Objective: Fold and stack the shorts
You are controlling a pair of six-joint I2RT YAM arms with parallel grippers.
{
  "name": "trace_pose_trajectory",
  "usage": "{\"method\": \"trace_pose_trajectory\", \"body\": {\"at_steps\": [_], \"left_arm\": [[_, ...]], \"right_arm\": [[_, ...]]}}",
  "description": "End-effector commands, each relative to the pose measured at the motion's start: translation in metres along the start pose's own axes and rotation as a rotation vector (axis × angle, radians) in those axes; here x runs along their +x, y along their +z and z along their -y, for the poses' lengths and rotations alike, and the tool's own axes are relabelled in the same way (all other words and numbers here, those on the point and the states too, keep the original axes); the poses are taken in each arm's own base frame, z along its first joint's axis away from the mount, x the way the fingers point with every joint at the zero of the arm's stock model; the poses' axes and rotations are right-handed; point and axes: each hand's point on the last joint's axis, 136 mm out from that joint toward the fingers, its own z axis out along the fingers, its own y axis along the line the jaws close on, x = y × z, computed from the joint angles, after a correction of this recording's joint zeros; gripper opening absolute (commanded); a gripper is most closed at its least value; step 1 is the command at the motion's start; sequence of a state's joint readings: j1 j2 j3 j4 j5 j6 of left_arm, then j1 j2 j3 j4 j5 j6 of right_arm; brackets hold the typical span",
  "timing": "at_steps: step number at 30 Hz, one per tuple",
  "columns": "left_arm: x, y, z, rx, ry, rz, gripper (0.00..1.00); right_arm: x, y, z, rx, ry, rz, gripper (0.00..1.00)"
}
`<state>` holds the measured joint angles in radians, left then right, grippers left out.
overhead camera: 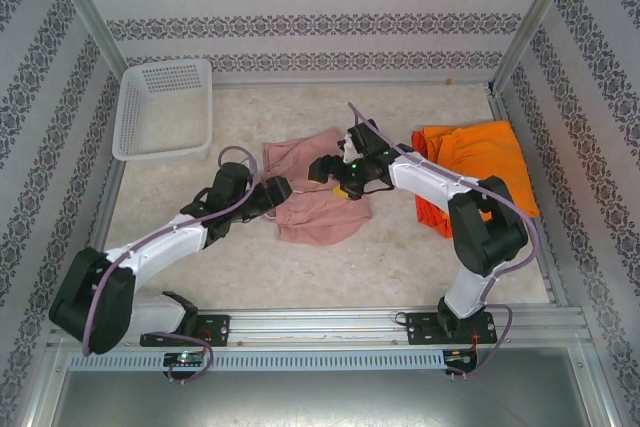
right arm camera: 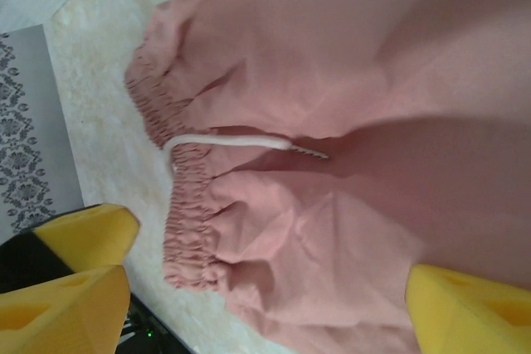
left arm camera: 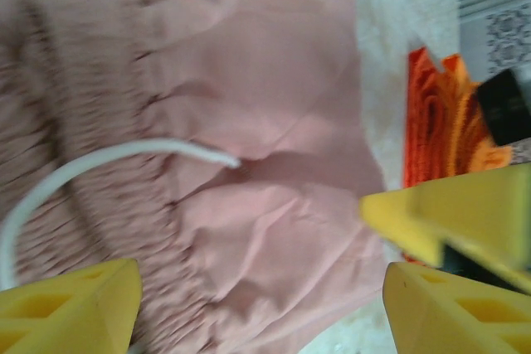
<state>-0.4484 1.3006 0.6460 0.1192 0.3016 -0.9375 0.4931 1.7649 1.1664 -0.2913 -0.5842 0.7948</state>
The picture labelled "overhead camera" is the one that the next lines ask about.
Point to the pink shorts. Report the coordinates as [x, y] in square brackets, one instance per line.
[320, 222]

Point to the red-orange shorts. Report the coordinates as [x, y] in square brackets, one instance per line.
[430, 217]

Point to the yellow-orange shorts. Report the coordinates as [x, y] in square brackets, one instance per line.
[500, 157]

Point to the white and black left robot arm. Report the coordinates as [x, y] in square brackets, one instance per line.
[160, 247]

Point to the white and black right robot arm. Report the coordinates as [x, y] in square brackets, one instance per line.
[425, 177]

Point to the white plastic basket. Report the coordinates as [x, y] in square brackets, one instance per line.
[120, 147]

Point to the left controller board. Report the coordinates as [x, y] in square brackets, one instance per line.
[185, 358]

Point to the controller board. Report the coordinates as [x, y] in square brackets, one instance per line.
[185, 358]
[460, 357]

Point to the right controller board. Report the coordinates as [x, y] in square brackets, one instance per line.
[460, 357]

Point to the grey metal shelf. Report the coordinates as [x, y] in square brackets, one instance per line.
[320, 402]

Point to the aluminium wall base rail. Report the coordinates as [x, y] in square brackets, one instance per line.
[350, 81]

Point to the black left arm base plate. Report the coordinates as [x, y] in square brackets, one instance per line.
[215, 329]

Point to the aluminium mounting rail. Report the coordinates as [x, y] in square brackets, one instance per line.
[320, 327]

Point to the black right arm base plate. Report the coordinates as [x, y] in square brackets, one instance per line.
[420, 329]

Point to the aluminium side rail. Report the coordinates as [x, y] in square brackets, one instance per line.
[95, 227]
[550, 257]

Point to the aluminium frame post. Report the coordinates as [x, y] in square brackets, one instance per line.
[537, 22]
[82, 2]

